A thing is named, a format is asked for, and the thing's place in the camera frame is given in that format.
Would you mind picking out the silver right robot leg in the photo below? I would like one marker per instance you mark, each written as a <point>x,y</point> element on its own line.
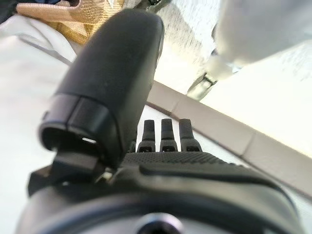
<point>156,3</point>

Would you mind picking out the black garment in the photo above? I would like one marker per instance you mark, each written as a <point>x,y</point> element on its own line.
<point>6,7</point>

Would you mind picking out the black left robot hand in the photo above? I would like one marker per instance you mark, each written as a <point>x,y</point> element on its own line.
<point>109,73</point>

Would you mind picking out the silver robot leg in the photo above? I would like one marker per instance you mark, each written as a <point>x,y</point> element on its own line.
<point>156,3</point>
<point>256,29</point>

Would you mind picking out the silver left robot leg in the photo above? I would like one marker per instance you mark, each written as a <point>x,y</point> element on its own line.
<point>256,29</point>

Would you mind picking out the dark blue garment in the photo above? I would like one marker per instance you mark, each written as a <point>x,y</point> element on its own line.
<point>44,1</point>

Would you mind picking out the tan wicker basket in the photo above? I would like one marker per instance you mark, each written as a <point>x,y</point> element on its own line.
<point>73,22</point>

